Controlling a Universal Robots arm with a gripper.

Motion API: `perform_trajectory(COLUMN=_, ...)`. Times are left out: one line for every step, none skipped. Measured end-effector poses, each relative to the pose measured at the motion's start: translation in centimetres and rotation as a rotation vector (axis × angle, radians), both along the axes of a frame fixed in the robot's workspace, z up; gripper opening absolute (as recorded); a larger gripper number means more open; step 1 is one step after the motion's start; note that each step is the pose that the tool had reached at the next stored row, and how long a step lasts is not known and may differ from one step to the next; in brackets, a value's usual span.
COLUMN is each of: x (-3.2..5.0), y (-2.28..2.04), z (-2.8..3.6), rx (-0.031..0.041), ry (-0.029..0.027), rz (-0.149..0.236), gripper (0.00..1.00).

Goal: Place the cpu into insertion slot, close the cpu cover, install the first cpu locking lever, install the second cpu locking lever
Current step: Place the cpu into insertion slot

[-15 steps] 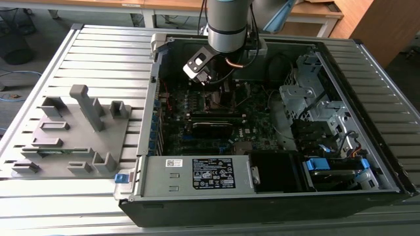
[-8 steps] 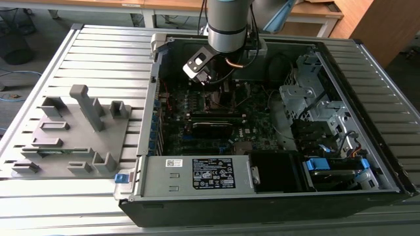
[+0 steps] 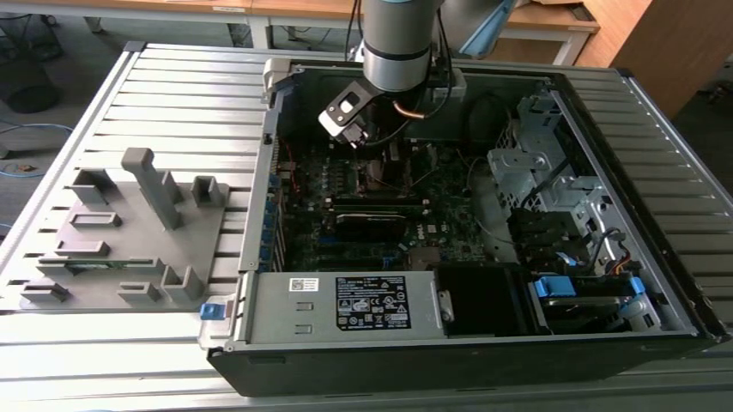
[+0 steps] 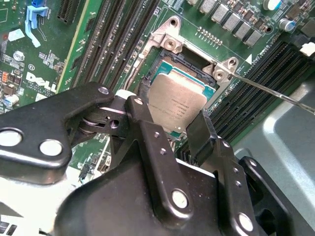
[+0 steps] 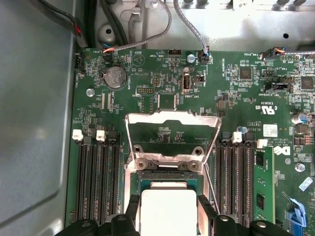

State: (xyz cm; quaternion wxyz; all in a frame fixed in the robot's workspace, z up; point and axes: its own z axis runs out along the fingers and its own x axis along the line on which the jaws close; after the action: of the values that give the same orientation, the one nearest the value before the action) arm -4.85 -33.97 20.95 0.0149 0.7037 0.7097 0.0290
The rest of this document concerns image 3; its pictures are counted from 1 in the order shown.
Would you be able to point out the black power connector bundle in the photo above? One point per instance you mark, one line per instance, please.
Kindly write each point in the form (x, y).
(544, 232)

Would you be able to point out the black open PC case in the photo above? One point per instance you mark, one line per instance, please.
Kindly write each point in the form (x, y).
(401, 373)

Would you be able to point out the green motherboard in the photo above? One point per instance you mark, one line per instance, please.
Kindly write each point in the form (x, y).
(453, 214)

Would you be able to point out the black RAM slot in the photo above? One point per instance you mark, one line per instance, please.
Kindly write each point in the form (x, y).
(378, 210)

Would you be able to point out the wooden cabinet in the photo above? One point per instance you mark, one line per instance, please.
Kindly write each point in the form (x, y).
(676, 43)

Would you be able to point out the silver power supply unit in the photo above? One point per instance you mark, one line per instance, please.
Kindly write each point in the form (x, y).
(275, 313)

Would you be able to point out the silver CPU plate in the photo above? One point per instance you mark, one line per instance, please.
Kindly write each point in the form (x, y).
(379, 171)

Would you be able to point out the brown chipset heatsink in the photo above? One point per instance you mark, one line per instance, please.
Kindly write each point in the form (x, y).
(425, 257)

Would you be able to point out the green RAM stick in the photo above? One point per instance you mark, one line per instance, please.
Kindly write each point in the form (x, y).
(98, 265)

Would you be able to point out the CPU socket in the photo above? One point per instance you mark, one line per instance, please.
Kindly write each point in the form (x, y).
(361, 191)

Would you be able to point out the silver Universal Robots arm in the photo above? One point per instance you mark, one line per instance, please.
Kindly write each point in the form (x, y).
(398, 43)

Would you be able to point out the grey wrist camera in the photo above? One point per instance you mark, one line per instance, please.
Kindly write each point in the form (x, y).
(453, 88)

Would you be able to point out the blue case latch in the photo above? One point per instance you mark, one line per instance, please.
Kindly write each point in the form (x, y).
(211, 312)

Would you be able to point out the hard disk in blue carrier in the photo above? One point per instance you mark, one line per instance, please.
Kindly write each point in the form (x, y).
(553, 286)

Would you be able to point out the wooden desk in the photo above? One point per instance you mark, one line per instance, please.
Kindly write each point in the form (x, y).
(115, 3)
(550, 21)

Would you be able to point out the black round bin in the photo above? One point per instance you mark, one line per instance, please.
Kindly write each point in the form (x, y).
(28, 94)

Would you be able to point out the black graphics card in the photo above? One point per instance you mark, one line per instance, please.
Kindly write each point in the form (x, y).
(369, 227)

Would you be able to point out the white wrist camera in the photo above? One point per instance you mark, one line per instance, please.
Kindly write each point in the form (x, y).
(343, 111)

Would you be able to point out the silver metal drive cage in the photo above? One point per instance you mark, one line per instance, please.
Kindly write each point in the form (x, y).
(516, 171)

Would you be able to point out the grey parts rack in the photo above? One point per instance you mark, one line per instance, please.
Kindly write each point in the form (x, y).
(143, 257)

